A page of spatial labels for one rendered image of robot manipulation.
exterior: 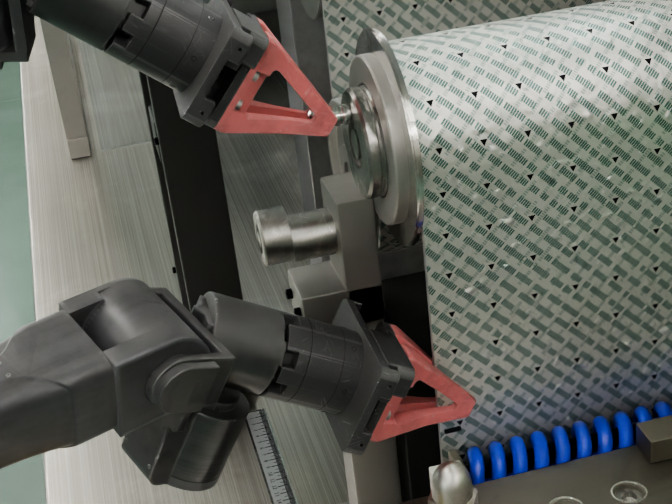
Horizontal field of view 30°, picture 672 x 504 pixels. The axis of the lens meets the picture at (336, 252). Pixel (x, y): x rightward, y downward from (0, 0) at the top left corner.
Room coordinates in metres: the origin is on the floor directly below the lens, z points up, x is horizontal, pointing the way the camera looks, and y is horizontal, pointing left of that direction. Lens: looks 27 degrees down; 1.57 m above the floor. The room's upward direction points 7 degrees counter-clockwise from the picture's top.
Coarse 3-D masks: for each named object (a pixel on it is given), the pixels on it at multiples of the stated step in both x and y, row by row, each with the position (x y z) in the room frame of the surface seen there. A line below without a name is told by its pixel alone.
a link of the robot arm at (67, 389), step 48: (96, 288) 0.66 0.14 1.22; (144, 288) 0.67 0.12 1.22; (48, 336) 0.62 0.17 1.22; (96, 336) 0.64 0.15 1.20; (144, 336) 0.62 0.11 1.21; (192, 336) 0.63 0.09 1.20; (0, 384) 0.58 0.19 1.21; (48, 384) 0.59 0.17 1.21; (96, 384) 0.59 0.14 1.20; (144, 384) 0.61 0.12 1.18; (0, 432) 0.57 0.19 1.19; (48, 432) 0.59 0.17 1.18; (96, 432) 0.60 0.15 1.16
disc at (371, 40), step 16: (368, 32) 0.79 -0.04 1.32; (368, 48) 0.79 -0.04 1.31; (384, 48) 0.75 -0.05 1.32; (384, 64) 0.76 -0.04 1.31; (400, 80) 0.73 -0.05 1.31; (400, 96) 0.72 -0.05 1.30; (400, 112) 0.73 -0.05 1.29; (416, 144) 0.71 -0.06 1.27; (416, 160) 0.70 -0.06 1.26; (416, 176) 0.70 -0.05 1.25; (416, 192) 0.71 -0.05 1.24; (416, 208) 0.71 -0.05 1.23; (400, 224) 0.75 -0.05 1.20; (416, 224) 0.71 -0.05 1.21; (400, 240) 0.76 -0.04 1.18; (416, 240) 0.73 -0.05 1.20
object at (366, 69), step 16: (352, 64) 0.81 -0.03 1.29; (368, 64) 0.77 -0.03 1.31; (352, 80) 0.81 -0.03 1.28; (368, 80) 0.77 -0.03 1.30; (384, 80) 0.75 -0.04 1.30; (384, 96) 0.74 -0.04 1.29; (384, 112) 0.73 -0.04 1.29; (384, 128) 0.74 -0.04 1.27; (400, 128) 0.73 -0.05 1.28; (400, 144) 0.72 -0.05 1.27; (400, 160) 0.72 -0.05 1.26; (400, 176) 0.72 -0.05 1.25; (400, 192) 0.72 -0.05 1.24; (384, 208) 0.76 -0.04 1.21; (400, 208) 0.73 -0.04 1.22
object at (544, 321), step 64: (448, 256) 0.72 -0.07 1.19; (512, 256) 0.73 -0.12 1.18; (576, 256) 0.73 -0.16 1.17; (640, 256) 0.74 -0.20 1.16; (448, 320) 0.72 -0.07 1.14; (512, 320) 0.73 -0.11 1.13; (576, 320) 0.73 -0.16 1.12; (640, 320) 0.74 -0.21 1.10; (512, 384) 0.73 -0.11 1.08; (576, 384) 0.73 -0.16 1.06; (640, 384) 0.74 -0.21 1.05; (448, 448) 0.72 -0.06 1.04
